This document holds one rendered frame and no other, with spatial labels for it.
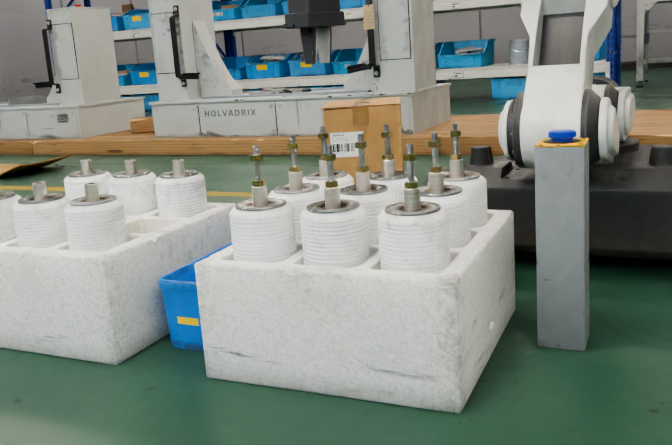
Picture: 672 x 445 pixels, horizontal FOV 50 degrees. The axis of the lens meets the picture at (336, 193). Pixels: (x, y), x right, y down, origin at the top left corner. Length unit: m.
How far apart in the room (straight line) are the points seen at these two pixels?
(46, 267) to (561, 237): 0.81
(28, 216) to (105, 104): 3.14
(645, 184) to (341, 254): 0.67
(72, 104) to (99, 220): 3.17
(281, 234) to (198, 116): 2.71
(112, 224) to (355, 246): 0.43
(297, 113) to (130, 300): 2.29
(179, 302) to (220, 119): 2.50
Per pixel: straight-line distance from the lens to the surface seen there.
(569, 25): 1.49
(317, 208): 1.01
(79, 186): 1.56
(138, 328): 1.26
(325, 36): 1.27
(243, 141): 3.51
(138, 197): 1.48
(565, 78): 1.38
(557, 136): 1.10
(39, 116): 4.49
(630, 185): 1.46
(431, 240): 0.95
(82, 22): 4.37
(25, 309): 1.34
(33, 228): 1.32
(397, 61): 3.27
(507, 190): 1.48
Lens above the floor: 0.47
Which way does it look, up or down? 11 degrees down
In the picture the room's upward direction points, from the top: 4 degrees counter-clockwise
